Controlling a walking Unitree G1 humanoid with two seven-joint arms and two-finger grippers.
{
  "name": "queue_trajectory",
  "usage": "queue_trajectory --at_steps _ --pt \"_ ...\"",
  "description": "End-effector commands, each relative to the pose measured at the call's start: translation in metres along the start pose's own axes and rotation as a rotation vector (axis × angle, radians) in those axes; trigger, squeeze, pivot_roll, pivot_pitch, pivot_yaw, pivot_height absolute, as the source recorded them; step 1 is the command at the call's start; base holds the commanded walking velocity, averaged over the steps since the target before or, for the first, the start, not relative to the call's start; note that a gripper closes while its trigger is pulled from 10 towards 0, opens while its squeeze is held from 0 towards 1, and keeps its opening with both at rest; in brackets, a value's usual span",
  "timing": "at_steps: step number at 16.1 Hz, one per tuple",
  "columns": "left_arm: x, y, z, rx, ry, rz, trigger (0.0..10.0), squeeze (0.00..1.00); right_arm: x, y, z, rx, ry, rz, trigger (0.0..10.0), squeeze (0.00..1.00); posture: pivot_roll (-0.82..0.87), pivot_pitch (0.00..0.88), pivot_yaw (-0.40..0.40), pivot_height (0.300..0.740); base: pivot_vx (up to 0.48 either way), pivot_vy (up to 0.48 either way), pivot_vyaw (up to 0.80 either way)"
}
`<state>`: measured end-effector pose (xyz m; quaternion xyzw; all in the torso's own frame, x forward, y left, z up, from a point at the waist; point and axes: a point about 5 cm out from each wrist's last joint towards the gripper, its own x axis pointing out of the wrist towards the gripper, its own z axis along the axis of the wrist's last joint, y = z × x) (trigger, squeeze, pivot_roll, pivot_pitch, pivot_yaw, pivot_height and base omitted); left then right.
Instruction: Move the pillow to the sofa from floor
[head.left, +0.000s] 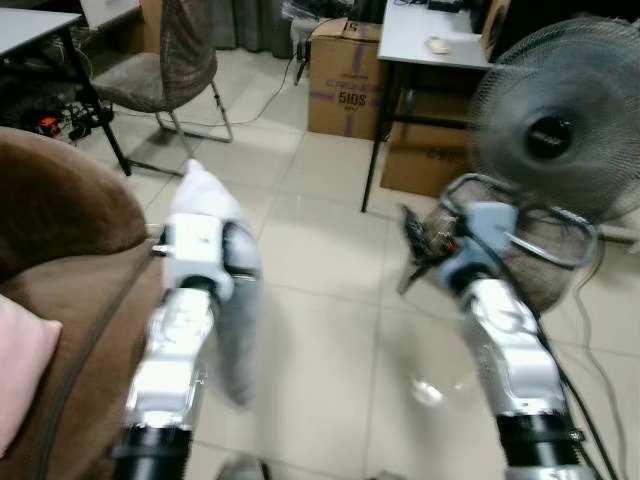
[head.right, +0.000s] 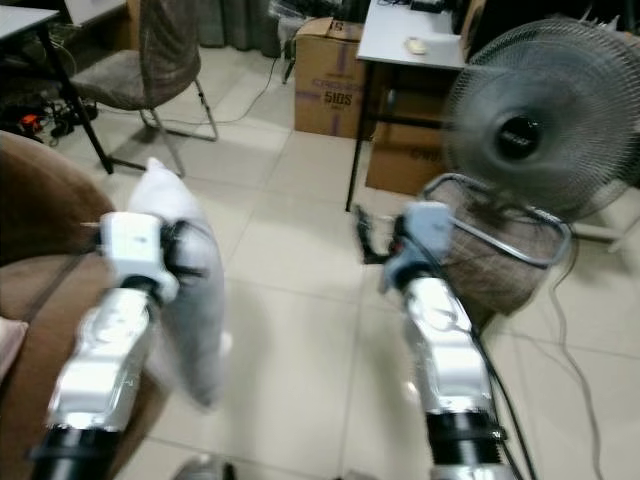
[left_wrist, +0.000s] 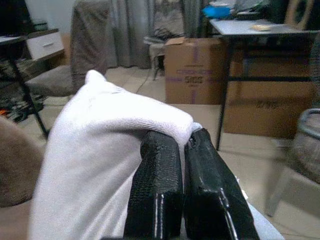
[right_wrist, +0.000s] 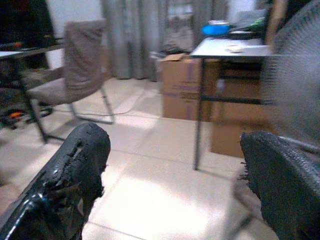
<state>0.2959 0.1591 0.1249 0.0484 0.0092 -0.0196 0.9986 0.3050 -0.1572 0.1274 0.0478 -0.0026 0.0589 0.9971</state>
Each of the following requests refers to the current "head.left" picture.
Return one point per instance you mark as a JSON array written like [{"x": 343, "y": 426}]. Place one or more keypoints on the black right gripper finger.
[
  {"x": 418, "y": 275},
  {"x": 414, "y": 228}
]

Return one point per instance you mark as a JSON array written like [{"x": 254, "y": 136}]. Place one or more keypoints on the light grey pillow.
[{"x": 240, "y": 340}]

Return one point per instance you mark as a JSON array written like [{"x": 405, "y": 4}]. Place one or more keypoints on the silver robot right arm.
[{"x": 505, "y": 350}]

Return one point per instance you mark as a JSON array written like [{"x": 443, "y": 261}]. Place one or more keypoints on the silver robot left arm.
[{"x": 175, "y": 360}]

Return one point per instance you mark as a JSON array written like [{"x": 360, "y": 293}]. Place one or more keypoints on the brown velvet sofa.
[{"x": 60, "y": 200}]

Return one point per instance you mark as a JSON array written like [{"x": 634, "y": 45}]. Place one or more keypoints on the pink pillow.
[{"x": 20, "y": 370}]

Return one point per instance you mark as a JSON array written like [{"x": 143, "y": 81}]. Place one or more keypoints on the plain large cardboard box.
[{"x": 430, "y": 155}]

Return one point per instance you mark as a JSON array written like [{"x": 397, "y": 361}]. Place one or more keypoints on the printed cardboard box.
[{"x": 345, "y": 90}]

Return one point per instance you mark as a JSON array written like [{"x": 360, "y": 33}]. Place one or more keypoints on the black standing fan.
[{"x": 550, "y": 135}]

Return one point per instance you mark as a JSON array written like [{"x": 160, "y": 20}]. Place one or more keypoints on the white computer mouse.
[{"x": 437, "y": 45}]

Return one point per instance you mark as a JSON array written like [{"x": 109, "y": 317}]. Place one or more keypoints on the white table black legs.
[{"x": 420, "y": 30}]

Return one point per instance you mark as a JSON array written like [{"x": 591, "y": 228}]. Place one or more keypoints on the brown mesh office chair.
[{"x": 180, "y": 50}]

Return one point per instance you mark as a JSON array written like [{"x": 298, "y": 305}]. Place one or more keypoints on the small brown cardboard box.
[{"x": 495, "y": 30}]

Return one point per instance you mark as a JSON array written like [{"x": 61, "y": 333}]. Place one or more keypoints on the orange black device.
[{"x": 47, "y": 124}]

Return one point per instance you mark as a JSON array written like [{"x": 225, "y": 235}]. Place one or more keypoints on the grey curtain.
[{"x": 260, "y": 20}]

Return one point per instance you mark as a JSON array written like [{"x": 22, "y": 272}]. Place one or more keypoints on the clear plastic bag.
[{"x": 315, "y": 10}]

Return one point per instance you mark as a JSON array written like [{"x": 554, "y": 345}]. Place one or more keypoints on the grey table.
[{"x": 25, "y": 30}]

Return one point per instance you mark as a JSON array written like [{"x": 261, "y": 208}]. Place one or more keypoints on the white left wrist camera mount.
[{"x": 195, "y": 250}]

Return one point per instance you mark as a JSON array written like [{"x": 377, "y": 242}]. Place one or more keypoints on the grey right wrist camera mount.
[{"x": 488, "y": 225}]

